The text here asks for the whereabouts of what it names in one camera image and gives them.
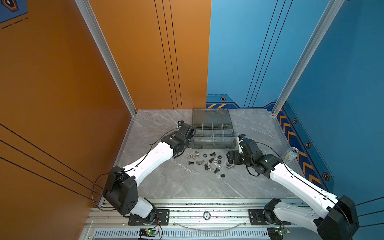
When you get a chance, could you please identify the aluminium corner post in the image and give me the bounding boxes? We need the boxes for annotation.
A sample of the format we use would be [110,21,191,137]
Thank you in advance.
[272,0,345,118]
[75,0,137,117]

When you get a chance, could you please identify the green circuit board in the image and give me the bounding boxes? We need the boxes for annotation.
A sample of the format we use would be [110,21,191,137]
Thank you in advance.
[139,229,159,239]

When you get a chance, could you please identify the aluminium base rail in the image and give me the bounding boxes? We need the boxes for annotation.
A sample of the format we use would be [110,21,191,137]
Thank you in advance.
[79,198,321,240]

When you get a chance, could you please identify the right aluminium corner post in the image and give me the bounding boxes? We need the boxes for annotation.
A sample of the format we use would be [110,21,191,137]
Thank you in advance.
[272,0,345,118]

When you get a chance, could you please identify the silver hex bolt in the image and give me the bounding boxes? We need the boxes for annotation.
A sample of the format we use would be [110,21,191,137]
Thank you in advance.
[226,162,236,169]

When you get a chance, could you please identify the grey plastic organizer box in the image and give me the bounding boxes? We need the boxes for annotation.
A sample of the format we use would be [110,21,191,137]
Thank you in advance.
[192,109,236,149]

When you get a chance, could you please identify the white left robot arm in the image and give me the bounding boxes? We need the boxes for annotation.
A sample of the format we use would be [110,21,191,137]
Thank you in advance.
[103,121,196,223]

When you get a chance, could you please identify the left aluminium corner post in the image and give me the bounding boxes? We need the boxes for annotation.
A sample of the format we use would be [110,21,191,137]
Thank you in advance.
[75,0,137,117]

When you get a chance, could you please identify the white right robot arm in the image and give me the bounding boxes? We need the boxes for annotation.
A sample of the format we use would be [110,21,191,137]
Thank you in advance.
[227,135,360,240]

